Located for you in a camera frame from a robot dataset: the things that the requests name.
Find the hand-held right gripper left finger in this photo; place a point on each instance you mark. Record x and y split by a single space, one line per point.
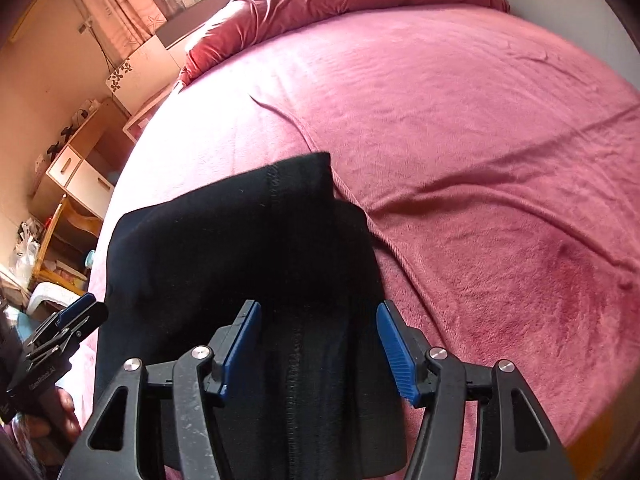
242 345

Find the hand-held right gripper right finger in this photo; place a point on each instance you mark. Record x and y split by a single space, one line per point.
395 350

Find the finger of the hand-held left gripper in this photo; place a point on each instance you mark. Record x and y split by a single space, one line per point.
75 307

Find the black pants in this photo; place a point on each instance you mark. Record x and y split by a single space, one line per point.
225 240

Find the person's left hand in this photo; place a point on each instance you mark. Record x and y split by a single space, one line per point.
67 412

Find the white step stool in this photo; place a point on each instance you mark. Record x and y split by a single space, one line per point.
47 297

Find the white plastic bag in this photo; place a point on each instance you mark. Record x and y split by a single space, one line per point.
25 255

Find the white drawer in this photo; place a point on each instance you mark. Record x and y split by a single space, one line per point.
95 190
64 169

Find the wooden shelf unit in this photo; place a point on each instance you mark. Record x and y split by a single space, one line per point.
80 125

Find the pink bed blanket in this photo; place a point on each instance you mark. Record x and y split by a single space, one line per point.
475 160

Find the white floral box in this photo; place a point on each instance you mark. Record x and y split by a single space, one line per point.
142 72

